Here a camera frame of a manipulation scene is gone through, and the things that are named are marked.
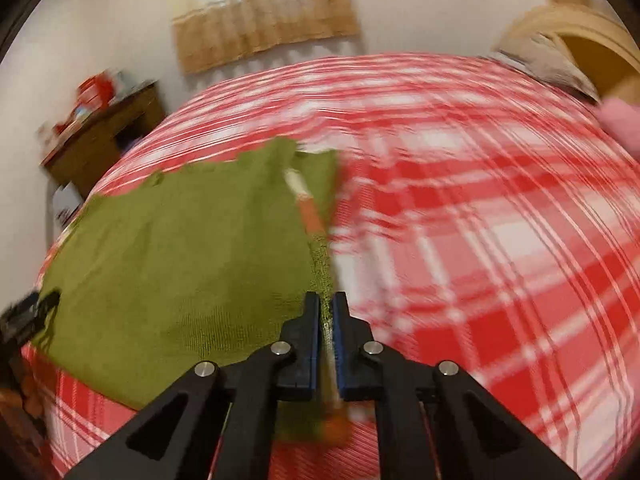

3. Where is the red gift box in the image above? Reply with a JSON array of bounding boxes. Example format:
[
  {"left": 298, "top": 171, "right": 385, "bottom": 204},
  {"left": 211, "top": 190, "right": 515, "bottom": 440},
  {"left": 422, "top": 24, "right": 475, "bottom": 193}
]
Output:
[{"left": 76, "top": 72, "right": 116, "bottom": 110}]

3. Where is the cream wooden headboard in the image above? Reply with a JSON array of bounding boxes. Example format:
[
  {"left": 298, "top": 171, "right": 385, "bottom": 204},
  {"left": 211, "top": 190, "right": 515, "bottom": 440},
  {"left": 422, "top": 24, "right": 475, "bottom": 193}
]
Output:
[{"left": 495, "top": 4, "right": 639, "bottom": 105}]

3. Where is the pink folded blanket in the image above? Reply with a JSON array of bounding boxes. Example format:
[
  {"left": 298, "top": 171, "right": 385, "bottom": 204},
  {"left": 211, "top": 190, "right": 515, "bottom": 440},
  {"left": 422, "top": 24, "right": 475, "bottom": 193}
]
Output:
[{"left": 596, "top": 98, "right": 640, "bottom": 160}]

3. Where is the grey patterned pillow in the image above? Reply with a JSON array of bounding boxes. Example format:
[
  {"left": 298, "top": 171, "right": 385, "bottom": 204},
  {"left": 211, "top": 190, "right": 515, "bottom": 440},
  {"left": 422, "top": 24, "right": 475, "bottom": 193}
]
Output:
[{"left": 490, "top": 32, "right": 600, "bottom": 104}]

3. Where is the brown wooden desk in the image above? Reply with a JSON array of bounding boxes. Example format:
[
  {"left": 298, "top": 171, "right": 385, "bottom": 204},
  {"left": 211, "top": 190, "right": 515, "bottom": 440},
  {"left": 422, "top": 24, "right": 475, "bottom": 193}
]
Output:
[{"left": 40, "top": 81, "right": 166, "bottom": 198}]

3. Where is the red white plaid bedspread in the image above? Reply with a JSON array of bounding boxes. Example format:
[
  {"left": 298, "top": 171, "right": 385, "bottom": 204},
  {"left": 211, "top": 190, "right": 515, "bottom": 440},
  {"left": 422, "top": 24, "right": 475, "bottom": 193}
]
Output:
[{"left": 25, "top": 53, "right": 639, "bottom": 479}]

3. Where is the beige patterned window curtain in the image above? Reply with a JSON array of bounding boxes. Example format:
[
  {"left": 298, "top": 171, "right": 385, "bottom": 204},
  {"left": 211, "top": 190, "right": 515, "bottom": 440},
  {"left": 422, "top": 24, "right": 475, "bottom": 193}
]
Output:
[{"left": 167, "top": 0, "right": 360, "bottom": 75}]

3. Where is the green orange cream striped sweater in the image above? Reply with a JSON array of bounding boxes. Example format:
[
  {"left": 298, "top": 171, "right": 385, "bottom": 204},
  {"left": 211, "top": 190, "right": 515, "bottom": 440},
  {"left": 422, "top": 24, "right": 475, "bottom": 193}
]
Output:
[{"left": 35, "top": 138, "right": 338, "bottom": 410}]

